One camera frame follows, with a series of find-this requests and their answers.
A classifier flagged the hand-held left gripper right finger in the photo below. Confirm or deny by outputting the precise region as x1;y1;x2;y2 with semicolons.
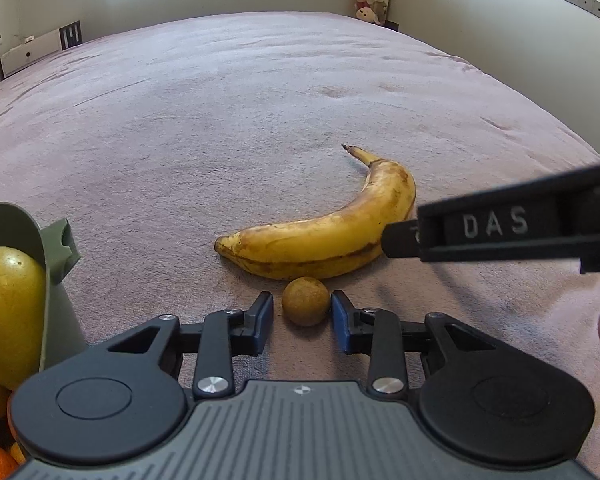
331;290;504;397

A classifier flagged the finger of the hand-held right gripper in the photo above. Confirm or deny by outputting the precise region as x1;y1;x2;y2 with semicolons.
382;218;422;260

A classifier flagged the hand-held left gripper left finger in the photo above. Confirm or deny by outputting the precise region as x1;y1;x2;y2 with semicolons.
107;291;275;400

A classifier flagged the small brown longan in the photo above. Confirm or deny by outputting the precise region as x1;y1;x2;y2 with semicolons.
281;277;331;327

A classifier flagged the yellow banana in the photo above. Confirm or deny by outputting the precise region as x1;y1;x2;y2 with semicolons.
214;143;417;281

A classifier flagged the green plastic bowl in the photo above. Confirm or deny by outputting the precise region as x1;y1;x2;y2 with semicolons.
0;202;84;391

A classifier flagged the white bedside cabinet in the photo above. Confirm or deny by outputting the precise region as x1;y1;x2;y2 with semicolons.
0;29;63;80

